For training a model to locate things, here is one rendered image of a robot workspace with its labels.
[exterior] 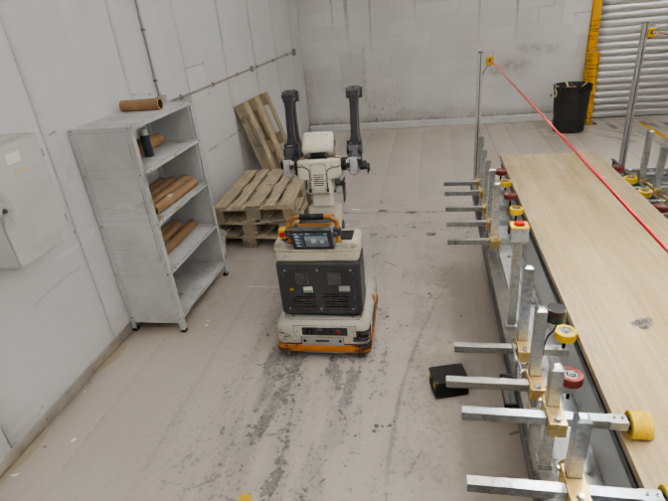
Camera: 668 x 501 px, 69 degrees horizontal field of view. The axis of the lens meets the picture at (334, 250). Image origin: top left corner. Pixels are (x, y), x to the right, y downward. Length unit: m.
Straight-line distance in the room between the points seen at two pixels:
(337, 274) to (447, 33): 6.63
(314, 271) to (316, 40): 6.72
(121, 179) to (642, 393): 3.02
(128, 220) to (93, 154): 0.47
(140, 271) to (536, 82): 7.41
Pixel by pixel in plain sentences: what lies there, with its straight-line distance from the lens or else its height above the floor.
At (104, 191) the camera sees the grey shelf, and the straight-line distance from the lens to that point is 3.63.
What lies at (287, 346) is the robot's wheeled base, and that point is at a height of 0.10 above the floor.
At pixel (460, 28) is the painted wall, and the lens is 9.16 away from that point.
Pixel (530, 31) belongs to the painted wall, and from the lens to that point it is 9.29.
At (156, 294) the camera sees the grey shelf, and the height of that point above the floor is 0.33.
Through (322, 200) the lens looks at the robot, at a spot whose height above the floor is 0.95.
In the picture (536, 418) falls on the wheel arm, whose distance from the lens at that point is 1.65.
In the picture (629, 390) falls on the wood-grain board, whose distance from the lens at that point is 1.91.
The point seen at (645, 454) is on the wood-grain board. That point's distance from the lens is 1.72.
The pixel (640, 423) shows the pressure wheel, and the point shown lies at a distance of 1.70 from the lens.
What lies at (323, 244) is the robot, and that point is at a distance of 2.94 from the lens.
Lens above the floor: 2.10
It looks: 26 degrees down
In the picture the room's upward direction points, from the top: 6 degrees counter-clockwise
